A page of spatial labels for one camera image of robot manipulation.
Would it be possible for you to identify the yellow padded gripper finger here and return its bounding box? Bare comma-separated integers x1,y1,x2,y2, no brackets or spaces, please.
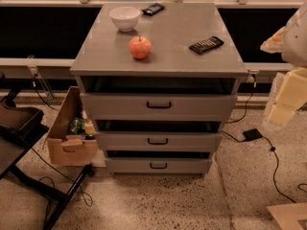
262,67,307,131

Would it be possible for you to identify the white bowl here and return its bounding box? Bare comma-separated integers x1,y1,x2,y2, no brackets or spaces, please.
109,7,141,32

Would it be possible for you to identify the black snack packet rear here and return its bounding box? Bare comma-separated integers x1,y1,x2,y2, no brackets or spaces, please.
142,3,165,16

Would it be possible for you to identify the black floor cable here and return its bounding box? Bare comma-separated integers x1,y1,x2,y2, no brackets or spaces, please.
222,80,307,204
30,74,94,208

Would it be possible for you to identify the cardboard box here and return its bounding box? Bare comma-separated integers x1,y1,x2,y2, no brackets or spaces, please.
47,86,98,166

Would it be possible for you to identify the grey bottom drawer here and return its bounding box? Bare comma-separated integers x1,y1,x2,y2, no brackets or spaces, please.
106,158,211,174

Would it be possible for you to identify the yellow bottle in box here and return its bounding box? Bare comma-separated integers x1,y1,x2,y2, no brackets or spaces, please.
84,119,95,136

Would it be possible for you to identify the black snack bar right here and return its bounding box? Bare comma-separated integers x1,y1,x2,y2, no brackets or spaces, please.
189,36,224,55

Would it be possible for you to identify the black folding table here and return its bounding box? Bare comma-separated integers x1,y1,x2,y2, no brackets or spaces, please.
0,85,94,230

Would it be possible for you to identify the grey top drawer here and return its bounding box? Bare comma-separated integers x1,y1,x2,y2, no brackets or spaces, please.
81,93,237,122

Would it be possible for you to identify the grey middle drawer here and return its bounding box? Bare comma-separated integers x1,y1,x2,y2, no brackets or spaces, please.
96,131,222,151

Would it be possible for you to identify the red apple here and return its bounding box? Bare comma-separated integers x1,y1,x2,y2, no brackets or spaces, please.
129,35,152,59

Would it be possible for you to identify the green can in box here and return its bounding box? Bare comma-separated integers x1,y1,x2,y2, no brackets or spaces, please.
69,118,84,135

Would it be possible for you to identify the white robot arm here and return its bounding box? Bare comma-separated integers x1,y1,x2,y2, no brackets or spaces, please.
260,3,307,131

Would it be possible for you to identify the grey drawer cabinet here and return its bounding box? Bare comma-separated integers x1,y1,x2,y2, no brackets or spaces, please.
71,3,247,161

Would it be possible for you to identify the black floor cable left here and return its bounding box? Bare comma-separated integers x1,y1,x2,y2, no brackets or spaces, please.
30,74,94,208

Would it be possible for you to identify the cardboard sheet on floor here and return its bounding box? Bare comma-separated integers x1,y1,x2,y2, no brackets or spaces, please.
268,203,307,230

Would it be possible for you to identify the black floor cable right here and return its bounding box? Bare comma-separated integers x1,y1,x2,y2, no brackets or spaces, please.
222,80,307,204

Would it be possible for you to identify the black power adapter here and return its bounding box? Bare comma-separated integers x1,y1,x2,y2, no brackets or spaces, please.
243,128,262,141

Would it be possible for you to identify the grey drawer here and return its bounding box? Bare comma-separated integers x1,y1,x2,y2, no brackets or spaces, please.
96,131,222,151
81,93,237,122
106,158,211,174

